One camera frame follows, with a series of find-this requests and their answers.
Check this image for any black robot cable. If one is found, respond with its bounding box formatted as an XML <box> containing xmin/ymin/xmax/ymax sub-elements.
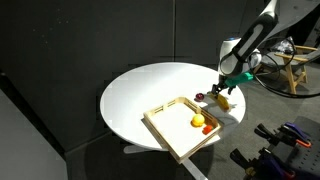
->
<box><xmin>251</xmin><ymin>34</ymin><xmax>320</xmax><ymax>100</ymax></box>

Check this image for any silvery crumpled bag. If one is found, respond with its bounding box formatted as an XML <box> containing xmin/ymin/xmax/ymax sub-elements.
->
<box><xmin>277</xmin><ymin>35</ymin><xmax>298</xmax><ymax>55</ymax></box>

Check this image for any yellow toy banana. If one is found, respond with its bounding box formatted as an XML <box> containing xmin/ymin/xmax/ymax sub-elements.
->
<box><xmin>208</xmin><ymin>92</ymin><xmax>232</xmax><ymax>113</ymax></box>

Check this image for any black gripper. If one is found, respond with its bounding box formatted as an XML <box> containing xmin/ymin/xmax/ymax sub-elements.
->
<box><xmin>210</xmin><ymin>77</ymin><xmax>236</xmax><ymax>97</ymax></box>

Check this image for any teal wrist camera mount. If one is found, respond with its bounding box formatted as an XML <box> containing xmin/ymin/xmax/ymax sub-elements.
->
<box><xmin>223</xmin><ymin>71</ymin><xmax>256</xmax><ymax>89</ymax></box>

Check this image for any light wooden tray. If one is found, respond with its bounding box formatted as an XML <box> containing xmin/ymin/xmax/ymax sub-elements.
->
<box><xmin>143</xmin><ymin>96</ymin><xmax>225</xmax><ymax>165</ymax></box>

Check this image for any purple black spring clamp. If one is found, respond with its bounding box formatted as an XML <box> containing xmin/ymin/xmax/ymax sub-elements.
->
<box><xmin>229</xmin><ymin>147</ymin><xmax>298</xmax><ymax>180</ymax></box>
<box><xmin>254</xmin><ymin>121</ymin><xmax>313</xmax><ymax>149</ymax></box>

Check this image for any yellow toy lemon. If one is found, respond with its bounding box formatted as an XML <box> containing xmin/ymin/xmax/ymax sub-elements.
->
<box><xmin>190</xmin><ymin>113</ymin><xmax>206</xmax><ymax>128</ymax></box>

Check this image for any wooden armchair grey cushion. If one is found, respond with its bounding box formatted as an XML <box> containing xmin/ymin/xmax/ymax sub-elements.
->
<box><xmin>253</xmin><ymin>44</ymin><xmax>320</xmax><ymax>99</ymax></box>

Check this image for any perforated metal plate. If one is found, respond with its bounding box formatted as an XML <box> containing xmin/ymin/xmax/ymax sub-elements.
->
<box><xmin>284</xmin><ymin>115</ymin><xmax>320</xmax><ymax>180</ymax></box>

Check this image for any red toy strawberry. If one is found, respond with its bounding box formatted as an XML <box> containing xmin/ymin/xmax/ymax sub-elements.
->
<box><xmin>202</xmin><ymin>124</ymin><xmax>214</xmax><ymax>136</ymax></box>

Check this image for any dark red toy plum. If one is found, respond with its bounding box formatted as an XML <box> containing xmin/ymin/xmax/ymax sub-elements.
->
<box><xmin>194</xmin><ymin>92</ymin><xmax>205</xmax><ymax>103</ymax></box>

